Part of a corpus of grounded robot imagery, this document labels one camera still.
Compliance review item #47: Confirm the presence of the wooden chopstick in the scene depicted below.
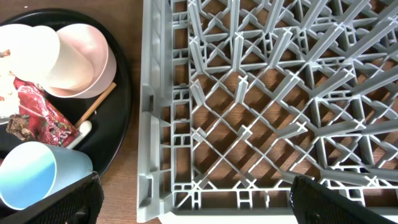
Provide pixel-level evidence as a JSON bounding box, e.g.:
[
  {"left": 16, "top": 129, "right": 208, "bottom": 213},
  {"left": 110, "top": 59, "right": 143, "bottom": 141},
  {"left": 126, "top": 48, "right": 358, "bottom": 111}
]
[{"left": 75, "top": 82, "right": 116, "bottom": 128}]

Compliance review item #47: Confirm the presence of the red snack wrapper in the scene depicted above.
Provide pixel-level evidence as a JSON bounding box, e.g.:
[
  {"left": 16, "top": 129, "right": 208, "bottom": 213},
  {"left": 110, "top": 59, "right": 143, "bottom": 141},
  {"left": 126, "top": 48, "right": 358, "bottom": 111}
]
[{"left": 14, "top": 78, "right": 79, "bottom": 147}]

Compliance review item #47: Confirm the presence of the grey plate with rice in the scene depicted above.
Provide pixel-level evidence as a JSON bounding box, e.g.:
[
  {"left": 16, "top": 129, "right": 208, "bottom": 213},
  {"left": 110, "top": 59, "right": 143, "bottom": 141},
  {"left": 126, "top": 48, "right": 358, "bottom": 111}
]
[{"left": 1, "top": 49, "right": 19, "bottom": 124}]

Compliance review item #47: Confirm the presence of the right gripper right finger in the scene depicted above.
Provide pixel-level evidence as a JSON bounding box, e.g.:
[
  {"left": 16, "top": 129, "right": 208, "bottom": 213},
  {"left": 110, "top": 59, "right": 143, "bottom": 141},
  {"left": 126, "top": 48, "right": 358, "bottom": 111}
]
[{"left": 290, "top": 175, "right": 394, "bottom": 224}]

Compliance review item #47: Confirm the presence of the cream cup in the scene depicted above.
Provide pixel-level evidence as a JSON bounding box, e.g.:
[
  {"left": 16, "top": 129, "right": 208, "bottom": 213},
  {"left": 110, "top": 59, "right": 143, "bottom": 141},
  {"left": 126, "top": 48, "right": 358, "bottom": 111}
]
[{"left": 1, "top": 24, "right": 94, "bottom": 90}]

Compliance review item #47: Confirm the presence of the white plastic fork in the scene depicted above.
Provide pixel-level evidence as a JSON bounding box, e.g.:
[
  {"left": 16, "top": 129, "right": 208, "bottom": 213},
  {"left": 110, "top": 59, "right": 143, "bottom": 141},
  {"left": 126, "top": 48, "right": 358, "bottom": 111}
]
[{"left": 67, "top": 121, "right": 92, "bottom": 149}]

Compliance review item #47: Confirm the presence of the pink bowl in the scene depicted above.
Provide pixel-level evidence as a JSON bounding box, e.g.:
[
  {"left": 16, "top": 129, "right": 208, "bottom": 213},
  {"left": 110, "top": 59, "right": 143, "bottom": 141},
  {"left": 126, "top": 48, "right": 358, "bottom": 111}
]
[{"left": 44, "top": 24, "right": 117, "bottom": 98}]

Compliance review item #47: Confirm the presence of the round black tray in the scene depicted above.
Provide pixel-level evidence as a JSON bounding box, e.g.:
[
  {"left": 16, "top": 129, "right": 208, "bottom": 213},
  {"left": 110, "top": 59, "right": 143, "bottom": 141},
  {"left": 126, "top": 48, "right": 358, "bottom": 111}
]
[{"left": 1, "top": 8, "right": 132, "bottom": 175}]

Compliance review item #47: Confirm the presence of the blue cup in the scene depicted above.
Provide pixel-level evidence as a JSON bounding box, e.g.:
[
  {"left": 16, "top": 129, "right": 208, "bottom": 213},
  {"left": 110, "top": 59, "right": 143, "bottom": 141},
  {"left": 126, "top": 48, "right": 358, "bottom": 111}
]
[{"left": 1, "top": 141, "right": 93, "bottom": 210}]

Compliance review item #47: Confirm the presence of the brown food chunk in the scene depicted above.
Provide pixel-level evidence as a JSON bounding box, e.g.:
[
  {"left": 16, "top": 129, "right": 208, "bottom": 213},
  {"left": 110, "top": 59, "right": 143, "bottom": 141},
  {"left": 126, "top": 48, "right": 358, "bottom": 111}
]
[{"left": 6, "top": 114, "right": 34, "bottom": 141}]

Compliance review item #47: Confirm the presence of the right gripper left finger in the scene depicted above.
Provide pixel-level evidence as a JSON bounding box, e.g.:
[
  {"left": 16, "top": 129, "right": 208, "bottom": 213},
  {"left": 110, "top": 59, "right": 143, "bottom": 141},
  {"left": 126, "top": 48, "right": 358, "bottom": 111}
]
[{"left": 1, "top": 172, "right": 104, "bottom": 224}]

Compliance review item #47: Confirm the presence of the grey dishwasher rack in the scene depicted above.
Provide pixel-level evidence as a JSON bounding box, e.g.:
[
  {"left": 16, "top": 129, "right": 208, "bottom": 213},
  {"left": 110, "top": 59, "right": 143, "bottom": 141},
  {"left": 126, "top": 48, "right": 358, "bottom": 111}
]
[{"left": 136, "top": 0, "right": 397, "bottom": 223}]

